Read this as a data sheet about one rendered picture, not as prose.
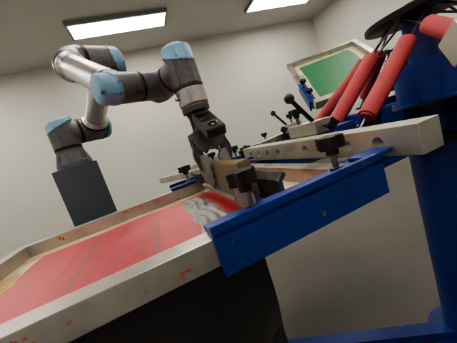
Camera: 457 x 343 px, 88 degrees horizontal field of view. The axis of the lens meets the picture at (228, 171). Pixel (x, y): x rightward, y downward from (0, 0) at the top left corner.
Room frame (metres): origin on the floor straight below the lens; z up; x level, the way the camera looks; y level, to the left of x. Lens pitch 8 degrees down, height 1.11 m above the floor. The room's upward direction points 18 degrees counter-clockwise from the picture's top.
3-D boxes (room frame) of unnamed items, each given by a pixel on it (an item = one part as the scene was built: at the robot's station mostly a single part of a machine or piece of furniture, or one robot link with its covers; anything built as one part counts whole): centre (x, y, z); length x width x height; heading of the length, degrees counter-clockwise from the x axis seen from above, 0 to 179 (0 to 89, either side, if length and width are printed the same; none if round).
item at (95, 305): (0.54, 0.22, 0.97); 0.79 x 0.58 x 0.04; 107
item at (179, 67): (0.62, 0.03, 1.31); 0.09 x 0.08 x 0.11; 42
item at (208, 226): (0.35, -0.09, 0.97); 0.30 x 0.05 x 0.07; 107
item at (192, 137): (0.63, 0.03, 1.15); 0.09 x 0.08 x 0.12; 17
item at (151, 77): (0.68, 0.11, 1.30); 0.11 x 0.11 x 0.08; 42
